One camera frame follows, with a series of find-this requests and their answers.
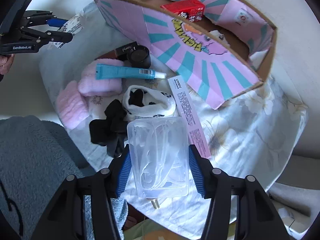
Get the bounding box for white labelled packet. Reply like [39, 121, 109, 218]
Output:
[47, 13, 84, 36]

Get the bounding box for blue cosmetic tube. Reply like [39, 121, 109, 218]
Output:
[95, 63, 167, 80]

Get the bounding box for red YSL lip bottle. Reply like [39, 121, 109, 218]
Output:
[114, 42, 138, 61]

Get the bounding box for black scrunchie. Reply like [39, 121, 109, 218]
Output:
[89, 99, 128, 158]

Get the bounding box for clear plastic case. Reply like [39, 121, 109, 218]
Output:
[127, 116, 189, 199]

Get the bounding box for white panda sock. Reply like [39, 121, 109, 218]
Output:
[122, 85, 176, 119]
[209, 30, 230, 47]

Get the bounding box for person left hand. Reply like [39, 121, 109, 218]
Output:
[0, 54, 15, 75]

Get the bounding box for grey fleece trousers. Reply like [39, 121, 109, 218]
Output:
[1, 115, 128, 239]

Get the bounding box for pink long cosmetic box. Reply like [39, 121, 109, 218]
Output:
[168, 75, 211, 159]

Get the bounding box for floral cloth mat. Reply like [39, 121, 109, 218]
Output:
[38, 0, 309, 239]

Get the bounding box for black round jar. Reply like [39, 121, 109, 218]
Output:
[127, 45, 151, 69]

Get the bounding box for red carton box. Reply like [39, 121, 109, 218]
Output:
[161, 0, 205, 22]

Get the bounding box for pink teal cardboard box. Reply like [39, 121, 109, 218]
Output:
[94, 0, 277, 109]

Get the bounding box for white panda sock in box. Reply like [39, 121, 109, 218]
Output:
[209, 30, 230, 47]

